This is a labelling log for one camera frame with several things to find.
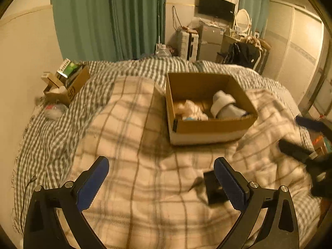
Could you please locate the white grey insulated bottle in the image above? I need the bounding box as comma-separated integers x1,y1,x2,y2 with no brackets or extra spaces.
210,90,248,119

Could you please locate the white cloth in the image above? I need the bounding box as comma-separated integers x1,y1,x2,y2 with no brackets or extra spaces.
175,100,208,121

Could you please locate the black wallet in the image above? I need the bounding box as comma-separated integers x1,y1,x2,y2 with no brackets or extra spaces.
204,170,228,206

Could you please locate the white sliding wardrobe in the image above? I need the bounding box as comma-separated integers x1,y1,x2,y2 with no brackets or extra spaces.
262,0,324,104

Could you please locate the black bag on chair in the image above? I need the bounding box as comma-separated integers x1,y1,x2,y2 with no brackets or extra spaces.
217,42,261,69

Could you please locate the green gingham bed cover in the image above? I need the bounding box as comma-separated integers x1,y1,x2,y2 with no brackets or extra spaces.
12,57,313,231

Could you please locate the open brown cardboard box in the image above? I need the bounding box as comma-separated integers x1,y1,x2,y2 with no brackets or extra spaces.
166,73,258,146

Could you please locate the cream plaid blanket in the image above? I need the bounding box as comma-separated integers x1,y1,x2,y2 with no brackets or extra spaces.
69,77,320,248

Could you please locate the white oval vanity mirror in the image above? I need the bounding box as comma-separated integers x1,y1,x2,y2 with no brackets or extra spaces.
234,9,251,35

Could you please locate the clear plastic bag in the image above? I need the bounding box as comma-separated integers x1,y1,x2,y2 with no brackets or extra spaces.
44,104,68,120

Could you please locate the silver mini fridge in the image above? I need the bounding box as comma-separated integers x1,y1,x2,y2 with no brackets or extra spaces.
197,24,223,62

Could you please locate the green curtain right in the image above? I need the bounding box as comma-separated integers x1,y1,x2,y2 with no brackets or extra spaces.
239,0,270,38

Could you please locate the green curtain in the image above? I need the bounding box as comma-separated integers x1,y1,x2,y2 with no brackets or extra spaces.
239,0,270,38
51,0,166,62

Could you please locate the white ribbed suitcase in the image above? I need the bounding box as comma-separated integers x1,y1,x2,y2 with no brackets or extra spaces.
176,29,199,62

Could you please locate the cardboard box with clutter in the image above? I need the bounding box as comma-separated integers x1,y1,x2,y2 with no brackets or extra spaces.
43,65,90,107

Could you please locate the clear water bottle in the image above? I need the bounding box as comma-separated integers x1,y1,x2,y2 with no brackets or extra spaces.
155,43,172,57

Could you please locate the green white book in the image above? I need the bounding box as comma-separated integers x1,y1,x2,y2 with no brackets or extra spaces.
57,59,78,79

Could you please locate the green curtain left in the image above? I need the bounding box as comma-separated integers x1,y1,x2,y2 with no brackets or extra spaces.
51,0,166,62

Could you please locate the black wall television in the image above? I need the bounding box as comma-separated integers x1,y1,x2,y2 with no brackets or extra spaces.
198,0,235,22

